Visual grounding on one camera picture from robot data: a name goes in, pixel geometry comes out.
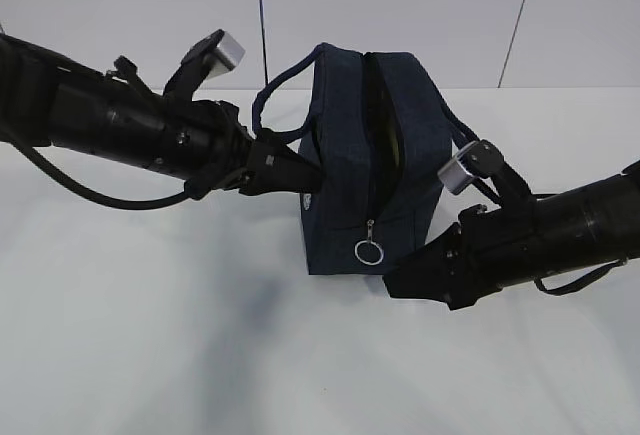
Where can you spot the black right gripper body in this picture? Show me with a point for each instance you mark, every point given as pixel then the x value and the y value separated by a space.
pixel 495 250

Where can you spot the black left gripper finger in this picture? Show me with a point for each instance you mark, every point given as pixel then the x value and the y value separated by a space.
pixel 274 167

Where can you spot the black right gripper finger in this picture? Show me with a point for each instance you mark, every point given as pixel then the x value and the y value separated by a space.
pixel 430 273

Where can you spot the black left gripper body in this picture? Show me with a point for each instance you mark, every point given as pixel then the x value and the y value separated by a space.
pixel 203 143

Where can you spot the dark navy insulated lunch bag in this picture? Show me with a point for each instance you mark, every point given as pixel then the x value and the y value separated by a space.
pixel 379 131

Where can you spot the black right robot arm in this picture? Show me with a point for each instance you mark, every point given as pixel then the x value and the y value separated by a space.
pixel 562 244

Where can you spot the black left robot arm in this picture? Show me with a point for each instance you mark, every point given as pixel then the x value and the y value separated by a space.
pixel 48 99

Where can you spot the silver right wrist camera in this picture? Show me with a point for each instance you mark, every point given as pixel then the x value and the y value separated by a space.
pixel 475 161

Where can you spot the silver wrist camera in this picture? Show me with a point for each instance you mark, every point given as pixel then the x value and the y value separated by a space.
pixel 216 54
pixel 475 161

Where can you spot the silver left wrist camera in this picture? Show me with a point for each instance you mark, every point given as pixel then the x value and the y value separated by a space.
pixel 216 54

